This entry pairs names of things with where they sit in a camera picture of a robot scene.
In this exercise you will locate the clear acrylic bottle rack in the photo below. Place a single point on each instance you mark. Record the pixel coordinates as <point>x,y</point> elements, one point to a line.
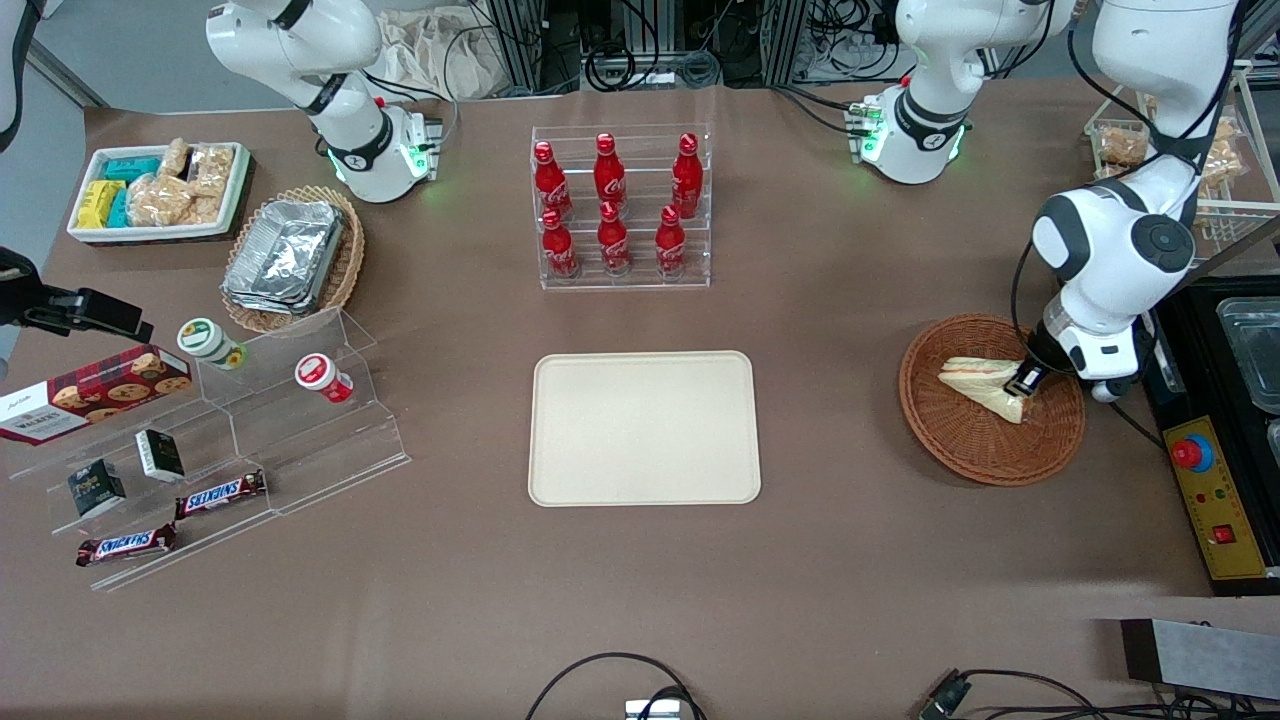
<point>640,282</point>

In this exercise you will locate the beige plastic tray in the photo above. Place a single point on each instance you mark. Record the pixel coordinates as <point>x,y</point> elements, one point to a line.
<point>640,430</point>

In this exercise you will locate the teal snack packet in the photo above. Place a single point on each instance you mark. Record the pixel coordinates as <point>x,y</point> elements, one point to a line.
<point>132,168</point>
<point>119,208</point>

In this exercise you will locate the beige cloth bag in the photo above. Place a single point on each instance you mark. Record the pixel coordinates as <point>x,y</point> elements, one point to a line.
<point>430,50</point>

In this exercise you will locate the clear bag of crackers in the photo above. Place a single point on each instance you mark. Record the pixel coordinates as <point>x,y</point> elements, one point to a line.
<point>175,158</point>
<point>208,210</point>
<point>160,200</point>
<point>213,170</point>

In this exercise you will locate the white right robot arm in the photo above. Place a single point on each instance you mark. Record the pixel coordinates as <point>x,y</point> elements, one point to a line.
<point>360,140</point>

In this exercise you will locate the clear acrylic stepped stand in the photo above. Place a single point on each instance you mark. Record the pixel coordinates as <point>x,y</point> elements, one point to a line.
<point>300,450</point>

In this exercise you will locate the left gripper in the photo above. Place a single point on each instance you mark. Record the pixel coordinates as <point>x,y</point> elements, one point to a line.
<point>1041,357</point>

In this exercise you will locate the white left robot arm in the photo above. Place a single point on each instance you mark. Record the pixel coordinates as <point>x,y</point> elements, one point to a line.
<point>1100,250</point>

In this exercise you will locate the black machine with yellow panel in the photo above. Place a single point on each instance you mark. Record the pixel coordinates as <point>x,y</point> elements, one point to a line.
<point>1215,500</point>

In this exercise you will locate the white rectangular snack bin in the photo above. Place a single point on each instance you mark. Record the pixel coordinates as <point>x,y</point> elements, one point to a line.
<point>150,232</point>

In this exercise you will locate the small black carton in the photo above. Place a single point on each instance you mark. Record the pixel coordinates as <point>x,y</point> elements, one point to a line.
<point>97,488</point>
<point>160,455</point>

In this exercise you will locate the stack of foil trays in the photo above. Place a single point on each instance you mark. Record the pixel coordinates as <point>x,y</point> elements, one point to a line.
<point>285,255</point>

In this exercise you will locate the yellow snack packet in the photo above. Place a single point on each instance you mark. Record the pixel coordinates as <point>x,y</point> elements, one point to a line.
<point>98,203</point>

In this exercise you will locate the bagged fried snack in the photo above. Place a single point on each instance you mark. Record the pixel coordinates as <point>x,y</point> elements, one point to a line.
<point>1123,147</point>
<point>1225,160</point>

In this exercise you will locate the oval light wicker basket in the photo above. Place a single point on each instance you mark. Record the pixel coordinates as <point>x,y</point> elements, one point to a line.
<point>350,260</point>

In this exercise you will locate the green lid yogurt cup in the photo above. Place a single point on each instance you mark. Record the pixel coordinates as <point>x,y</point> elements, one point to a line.
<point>205,340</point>

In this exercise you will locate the red cola bottle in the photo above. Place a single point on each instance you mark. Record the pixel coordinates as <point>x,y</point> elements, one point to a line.
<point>559,248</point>
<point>550,185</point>
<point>670,245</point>
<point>687,178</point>
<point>609,175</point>
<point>613,242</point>

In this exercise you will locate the round brown wicker basket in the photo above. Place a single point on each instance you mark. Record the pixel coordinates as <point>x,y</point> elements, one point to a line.
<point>960,440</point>

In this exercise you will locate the clear steel pan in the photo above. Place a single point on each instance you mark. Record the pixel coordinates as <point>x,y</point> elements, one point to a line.
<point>1255,350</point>

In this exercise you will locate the grey metal bar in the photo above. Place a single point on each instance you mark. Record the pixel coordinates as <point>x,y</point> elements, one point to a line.
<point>1245,245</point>

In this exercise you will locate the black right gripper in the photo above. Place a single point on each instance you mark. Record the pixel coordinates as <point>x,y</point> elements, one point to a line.
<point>22,291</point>

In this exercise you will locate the silver connector block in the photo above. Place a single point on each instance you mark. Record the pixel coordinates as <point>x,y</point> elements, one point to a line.
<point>652,710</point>

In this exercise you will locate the grey metal plate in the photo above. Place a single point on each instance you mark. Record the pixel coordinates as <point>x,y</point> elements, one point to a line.
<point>1200,655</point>

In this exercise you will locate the brown Snickers bar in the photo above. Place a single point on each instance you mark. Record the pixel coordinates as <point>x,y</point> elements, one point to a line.
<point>220,494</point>
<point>125,545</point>

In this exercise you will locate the red lid yogurt cup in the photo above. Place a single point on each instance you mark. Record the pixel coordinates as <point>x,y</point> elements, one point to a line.
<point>320,375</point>

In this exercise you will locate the red tartan cookie box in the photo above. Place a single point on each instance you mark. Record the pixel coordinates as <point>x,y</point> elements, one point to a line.
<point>95,395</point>

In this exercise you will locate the triangular sandwich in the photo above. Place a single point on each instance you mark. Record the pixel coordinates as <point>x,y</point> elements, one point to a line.
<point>975,378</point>

